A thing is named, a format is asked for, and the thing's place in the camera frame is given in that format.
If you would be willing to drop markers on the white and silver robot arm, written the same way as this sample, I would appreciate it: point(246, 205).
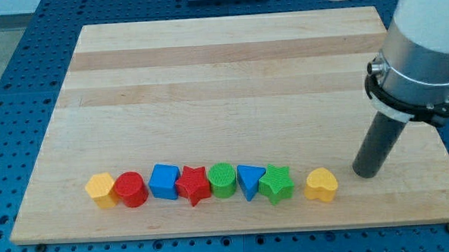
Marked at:
point(408, 80)

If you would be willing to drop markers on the green cylinder block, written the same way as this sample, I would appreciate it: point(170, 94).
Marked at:
point(222, 178)

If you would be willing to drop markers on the blue triangle block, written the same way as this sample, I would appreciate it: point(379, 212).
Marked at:
point(248, 179)

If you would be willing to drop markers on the red star block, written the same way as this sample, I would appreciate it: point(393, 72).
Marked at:
point(193, 184)

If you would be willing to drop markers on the wooden board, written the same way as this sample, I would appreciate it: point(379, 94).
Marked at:
point(284, 89)

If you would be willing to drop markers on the green star block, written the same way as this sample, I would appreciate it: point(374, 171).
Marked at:
point(276, 184)

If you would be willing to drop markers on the blue cube block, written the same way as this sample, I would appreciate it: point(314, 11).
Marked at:
point(162, 181)

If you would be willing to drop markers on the yellow heart block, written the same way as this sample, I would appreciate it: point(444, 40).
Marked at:
point(321, 184)

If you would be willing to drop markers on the red cylinder block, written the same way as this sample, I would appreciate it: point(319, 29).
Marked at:
point(131, 189)

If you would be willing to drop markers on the yellow hexagon block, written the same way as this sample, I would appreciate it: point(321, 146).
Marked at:
point(101, 190)

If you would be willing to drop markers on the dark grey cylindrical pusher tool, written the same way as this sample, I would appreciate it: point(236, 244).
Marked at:
point(381, 136)

